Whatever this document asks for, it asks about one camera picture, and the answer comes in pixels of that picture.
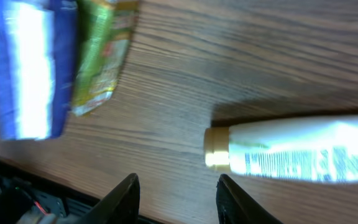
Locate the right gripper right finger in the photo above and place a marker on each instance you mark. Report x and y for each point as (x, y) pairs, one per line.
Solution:
(236, 206)

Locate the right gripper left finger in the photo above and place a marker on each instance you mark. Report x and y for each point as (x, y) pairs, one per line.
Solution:
(120, 206)

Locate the white tube gold cap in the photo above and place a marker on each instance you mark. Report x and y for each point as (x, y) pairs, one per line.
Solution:
(319, 149)

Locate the green snack packet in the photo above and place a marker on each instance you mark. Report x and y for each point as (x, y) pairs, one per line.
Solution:
(105, 33)

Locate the purple tissue pack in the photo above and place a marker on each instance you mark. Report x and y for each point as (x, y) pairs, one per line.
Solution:
(37, 67)

